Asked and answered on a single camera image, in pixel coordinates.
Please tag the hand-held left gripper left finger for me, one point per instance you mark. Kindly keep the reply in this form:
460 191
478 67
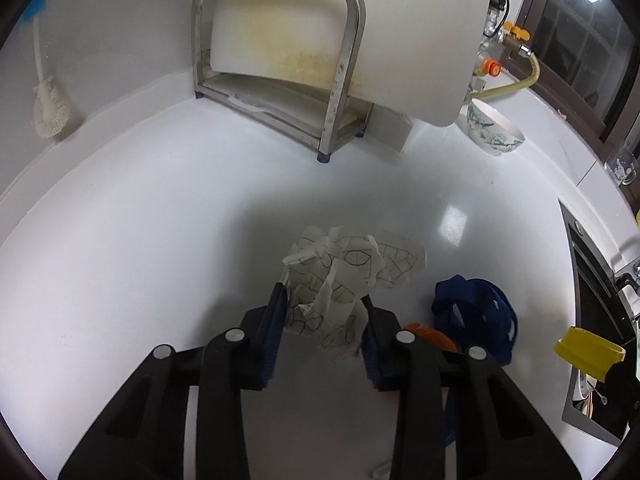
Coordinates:
275 340

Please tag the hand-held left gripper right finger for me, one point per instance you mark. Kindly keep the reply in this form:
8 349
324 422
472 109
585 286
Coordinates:
372 355

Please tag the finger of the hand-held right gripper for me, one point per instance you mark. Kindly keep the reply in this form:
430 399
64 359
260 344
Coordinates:
615 395

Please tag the patterned paper towel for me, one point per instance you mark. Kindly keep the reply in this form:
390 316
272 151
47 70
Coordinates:
345 270

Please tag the orange plastic piece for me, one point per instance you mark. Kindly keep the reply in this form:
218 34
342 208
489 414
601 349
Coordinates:
435 337

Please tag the blue fabric item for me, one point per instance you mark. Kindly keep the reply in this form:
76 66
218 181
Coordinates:
470 310

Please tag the black gas stove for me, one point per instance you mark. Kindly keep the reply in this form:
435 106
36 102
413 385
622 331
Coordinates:
590 280

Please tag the clear glass cup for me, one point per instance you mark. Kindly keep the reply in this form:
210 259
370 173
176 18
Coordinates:
622 162

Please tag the floral ceramic bowl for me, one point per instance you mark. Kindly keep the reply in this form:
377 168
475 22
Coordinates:
487 130

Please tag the stainless steel rack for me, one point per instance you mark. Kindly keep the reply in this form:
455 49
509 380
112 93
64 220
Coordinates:
345 60

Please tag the orange pipe knob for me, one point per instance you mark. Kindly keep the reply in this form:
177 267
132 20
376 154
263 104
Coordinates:
490 67

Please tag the white cutting board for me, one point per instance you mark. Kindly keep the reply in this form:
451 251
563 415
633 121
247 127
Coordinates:
400 35

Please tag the white bottle brush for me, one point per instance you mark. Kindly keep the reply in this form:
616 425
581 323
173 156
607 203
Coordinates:
50 110

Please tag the dark window frame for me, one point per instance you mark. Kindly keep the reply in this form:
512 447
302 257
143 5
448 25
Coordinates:
545 20

